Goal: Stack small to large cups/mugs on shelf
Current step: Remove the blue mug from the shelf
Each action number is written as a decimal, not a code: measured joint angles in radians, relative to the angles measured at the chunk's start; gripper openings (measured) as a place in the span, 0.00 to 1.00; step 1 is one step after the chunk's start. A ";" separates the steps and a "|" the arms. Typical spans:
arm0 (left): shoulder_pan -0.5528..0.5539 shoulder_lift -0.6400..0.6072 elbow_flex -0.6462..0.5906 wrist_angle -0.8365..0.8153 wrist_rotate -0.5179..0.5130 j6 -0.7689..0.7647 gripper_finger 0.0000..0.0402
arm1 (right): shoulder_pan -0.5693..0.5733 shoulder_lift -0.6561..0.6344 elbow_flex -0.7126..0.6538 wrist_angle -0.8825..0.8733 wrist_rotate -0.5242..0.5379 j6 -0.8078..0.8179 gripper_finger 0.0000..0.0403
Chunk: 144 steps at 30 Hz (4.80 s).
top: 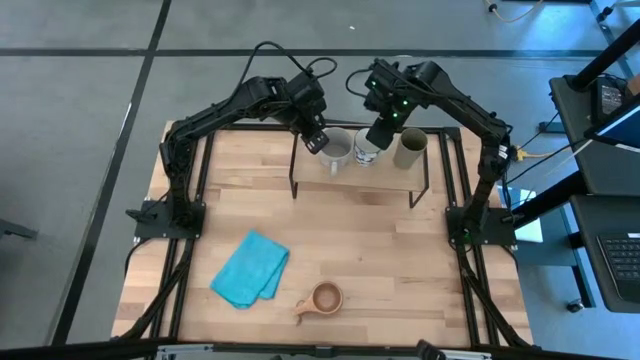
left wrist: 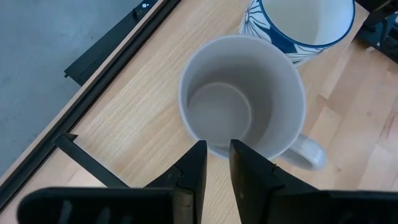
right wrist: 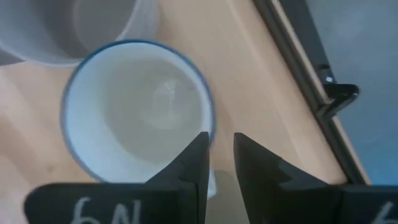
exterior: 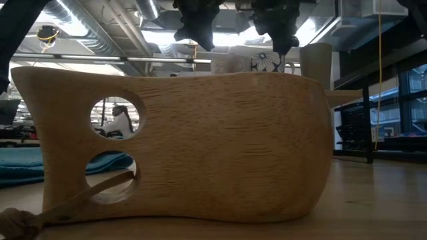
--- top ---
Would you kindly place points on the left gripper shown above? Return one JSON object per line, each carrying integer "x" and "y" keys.
{"x": 307, "y": 100}

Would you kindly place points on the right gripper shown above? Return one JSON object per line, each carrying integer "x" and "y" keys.
{"x": 390, "y": 92}

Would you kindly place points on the grey floral mug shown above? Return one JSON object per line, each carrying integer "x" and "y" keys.
{"x": 330, "y": 159}

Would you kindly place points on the white blue floral mug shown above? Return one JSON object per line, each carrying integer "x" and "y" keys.
{"x": 364, "y": 157}

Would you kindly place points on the tall beige tumbler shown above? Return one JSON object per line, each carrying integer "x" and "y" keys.
{"x": 405, "y": 157}

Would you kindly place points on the wooden kuksa cup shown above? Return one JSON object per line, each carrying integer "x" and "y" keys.
{"x": 326, "y": 299}

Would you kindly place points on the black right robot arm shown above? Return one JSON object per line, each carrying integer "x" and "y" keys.
{"x": 465, "y": 107}

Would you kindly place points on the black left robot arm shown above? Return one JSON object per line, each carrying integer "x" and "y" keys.
{"x": 210, "y": 117}

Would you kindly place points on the yellow power plug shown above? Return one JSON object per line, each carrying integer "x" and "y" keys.
{"x": 519, "y": 154}

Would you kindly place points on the teal folded cloth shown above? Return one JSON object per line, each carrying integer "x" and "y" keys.
{"x": 247, "y": 270}

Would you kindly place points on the black stand leg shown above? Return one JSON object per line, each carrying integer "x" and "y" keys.
{"x": 550, "y": 200}

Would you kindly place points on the black power brick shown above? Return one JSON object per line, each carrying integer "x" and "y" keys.
{"x": 610, "y": 100}

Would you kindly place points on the black keyboard desk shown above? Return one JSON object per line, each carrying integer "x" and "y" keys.
{"x": 585, "y": 260}

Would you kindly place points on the black stand pole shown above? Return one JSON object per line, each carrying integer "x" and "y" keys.
{"x": 610, "y": 52}

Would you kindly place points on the black caster wheel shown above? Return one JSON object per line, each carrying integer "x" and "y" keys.
{"x": 575, "y": 306}

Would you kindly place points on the black keyboard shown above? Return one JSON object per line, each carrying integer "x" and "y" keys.
{"x": 625, "y": 265}

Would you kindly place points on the dark furniture leg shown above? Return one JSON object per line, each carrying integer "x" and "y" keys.
{"x": 15, "y": 230}

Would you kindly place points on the wooden shelf black metal frame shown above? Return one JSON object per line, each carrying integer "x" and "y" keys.
{"x": 360, "y": 180}

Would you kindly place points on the black table frame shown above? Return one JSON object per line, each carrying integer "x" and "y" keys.
{"x": 449, "y": 170}

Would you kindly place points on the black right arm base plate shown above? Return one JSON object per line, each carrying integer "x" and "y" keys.
{"x": 500, "y": 232}

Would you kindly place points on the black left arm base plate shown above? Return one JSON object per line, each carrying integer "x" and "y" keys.
{"x": 150, "y": 225}

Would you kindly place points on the black camera mount beam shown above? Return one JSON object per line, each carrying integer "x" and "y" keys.
{"x": 75, "y": 350}

